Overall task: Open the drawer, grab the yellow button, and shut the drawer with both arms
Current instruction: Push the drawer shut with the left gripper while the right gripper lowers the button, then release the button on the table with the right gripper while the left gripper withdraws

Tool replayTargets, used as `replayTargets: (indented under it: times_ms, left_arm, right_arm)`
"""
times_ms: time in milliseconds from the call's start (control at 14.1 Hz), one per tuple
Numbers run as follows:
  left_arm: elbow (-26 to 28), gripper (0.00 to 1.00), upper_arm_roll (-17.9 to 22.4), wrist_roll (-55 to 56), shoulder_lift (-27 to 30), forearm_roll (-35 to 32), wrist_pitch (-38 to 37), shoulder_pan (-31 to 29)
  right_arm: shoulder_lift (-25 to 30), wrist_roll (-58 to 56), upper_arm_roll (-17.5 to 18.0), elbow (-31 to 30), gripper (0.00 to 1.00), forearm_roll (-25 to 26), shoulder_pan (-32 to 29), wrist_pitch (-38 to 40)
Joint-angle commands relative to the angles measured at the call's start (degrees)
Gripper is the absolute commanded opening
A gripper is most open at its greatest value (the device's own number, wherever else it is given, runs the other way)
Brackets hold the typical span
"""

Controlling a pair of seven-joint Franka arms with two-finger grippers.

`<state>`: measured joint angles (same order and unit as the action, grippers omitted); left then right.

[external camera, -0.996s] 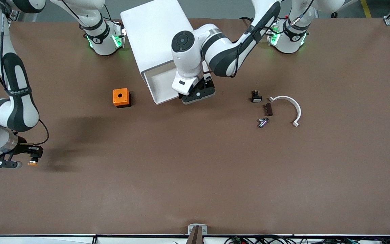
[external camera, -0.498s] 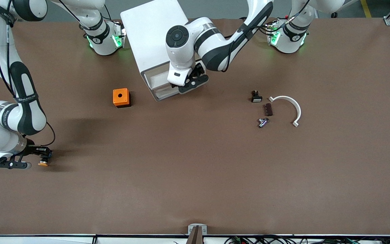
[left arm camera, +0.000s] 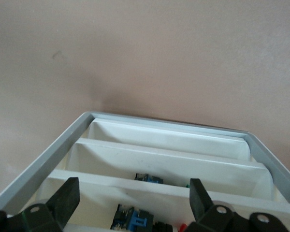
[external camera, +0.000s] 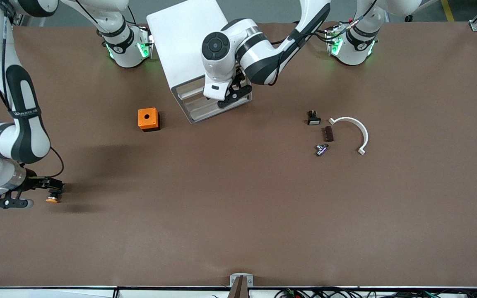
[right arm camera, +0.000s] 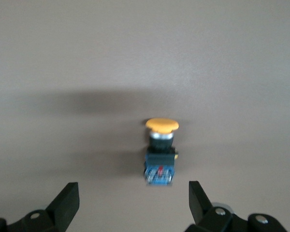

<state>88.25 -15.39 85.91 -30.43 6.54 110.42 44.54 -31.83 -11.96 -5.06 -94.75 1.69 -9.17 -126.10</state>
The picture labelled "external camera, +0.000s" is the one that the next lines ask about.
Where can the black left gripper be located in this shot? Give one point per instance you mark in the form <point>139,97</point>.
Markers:
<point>239,76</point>

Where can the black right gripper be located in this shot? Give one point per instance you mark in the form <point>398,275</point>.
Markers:
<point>36,182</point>

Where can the orange push button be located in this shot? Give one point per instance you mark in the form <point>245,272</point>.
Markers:
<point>52,199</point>

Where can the white plastic drawer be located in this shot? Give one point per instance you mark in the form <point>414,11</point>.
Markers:
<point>193,99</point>
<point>191,89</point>
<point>199,106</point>
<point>205,115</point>

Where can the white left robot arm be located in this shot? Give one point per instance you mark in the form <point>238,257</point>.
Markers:
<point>259,54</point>

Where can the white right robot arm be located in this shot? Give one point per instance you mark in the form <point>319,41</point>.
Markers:
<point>27,124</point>

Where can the white drawer cabinet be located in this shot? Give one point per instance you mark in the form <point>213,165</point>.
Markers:
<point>176,37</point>

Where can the orange box with hole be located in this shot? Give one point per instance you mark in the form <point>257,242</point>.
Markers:
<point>147,117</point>

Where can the brown terminal block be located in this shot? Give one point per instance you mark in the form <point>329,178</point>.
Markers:
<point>328,134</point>

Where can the brown paper table cover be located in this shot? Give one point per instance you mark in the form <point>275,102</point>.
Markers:
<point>238,207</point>

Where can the grey chair leg with caster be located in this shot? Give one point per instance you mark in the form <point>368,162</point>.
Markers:
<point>429,6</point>

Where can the black white push switch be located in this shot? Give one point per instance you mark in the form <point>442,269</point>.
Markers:
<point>314,120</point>

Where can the white table edge rail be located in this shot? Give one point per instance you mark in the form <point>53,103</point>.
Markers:
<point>56,291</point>

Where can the silver metal key switch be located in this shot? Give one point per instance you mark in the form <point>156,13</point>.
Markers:
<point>322,150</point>

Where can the white curved plastic bracket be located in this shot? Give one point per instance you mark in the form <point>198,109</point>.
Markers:
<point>358,124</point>

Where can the grey metal mounting bracket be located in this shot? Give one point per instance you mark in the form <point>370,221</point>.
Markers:
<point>234,279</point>

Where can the dark camera pole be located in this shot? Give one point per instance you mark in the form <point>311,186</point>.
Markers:
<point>238,289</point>

